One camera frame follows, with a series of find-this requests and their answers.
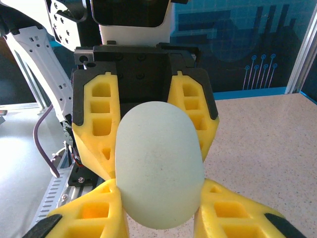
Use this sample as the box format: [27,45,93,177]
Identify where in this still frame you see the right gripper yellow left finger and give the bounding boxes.
[22,178,129,238]

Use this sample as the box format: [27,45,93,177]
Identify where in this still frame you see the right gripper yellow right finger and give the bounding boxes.
[194,178,308,238]

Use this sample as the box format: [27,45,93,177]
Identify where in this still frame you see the mint green earbud charging case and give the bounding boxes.
[115,101,206,230]

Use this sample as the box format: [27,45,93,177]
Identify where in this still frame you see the grey metal panel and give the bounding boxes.
[0,103,75,238]

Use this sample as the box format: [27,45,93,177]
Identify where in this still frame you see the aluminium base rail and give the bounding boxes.
[56,184,100,209]

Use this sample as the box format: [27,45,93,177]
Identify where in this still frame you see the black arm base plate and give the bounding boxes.
[66,163,107,187]

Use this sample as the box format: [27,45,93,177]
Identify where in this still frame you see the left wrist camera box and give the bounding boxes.
[89,0,173,48]

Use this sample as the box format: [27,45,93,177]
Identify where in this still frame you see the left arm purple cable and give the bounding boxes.
[33,104,61,179]

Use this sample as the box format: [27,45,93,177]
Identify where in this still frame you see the grey slotted cable duct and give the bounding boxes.
[34,171,75,224]

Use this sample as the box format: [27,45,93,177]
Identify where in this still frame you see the aluminium frame post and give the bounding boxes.
[284,23,317,95]

